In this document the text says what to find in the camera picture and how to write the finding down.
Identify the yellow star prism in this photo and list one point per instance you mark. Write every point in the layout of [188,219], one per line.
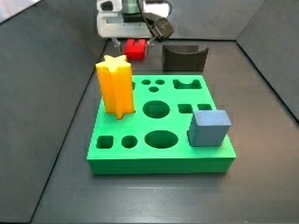
[116,86]

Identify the black curved block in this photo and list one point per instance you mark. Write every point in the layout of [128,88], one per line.
[184,58]

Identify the green shape-sorting board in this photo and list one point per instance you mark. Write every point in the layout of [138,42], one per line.
[146,142]

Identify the blue square block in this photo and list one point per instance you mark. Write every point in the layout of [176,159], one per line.
[209,126]

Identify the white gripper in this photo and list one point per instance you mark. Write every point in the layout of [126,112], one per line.
[120,19]

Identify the red double-square block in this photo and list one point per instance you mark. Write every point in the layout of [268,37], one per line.
[134,49]

